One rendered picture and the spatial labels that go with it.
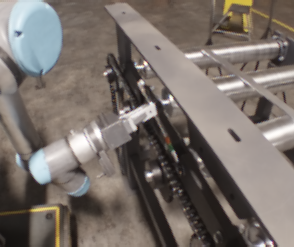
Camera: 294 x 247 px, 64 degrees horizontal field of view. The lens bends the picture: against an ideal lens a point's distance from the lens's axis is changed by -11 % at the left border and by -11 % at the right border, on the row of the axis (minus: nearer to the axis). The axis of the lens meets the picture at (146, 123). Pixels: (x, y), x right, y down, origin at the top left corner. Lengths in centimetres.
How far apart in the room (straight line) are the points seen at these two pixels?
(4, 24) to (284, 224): 43
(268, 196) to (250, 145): 9
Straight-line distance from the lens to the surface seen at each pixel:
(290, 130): 88
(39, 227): 134
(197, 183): 61
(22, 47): 37
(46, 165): 58
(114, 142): 54
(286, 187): 35
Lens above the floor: 142
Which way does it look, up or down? 40 degrees down
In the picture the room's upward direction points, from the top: 2 degrees counter-clockwise
